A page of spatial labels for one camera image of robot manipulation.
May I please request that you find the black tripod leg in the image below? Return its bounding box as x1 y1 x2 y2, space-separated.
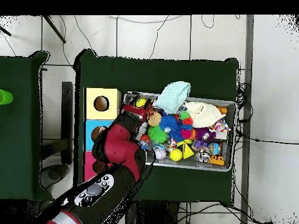
39 15 66 45

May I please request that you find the green spiky ball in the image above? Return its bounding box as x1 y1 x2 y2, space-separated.
148 125 168 145

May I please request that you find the yellow ball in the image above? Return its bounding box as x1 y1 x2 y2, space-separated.
135 97 148 108
169 148 183 162

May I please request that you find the pink spiky ball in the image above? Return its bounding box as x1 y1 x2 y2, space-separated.
181 128 194 141

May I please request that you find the colourful patterned cloth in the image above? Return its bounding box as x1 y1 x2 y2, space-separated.
210 118 232 140

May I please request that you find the mint green cloth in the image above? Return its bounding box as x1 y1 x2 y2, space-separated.
154 81 192 115

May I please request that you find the wooden box with three holes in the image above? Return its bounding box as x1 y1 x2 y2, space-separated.
83 87 122 183

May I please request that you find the dark green table cloth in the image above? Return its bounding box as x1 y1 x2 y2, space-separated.
0 50 50 201
74 48 240 206

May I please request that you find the green cup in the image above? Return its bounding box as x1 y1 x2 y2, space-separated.
0 88 15 106

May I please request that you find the cream knitted cloth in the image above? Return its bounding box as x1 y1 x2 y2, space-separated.
186 101 226 129

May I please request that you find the white baseball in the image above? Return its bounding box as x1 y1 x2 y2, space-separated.
154 148 167 161

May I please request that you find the orange foam disc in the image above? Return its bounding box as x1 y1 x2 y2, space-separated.
148 113 162 127

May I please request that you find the blue spiky ball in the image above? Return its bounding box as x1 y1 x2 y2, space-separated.
159 114 186 142

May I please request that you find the clear mesh bin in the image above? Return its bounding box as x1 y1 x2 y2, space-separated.
121 92 237 172

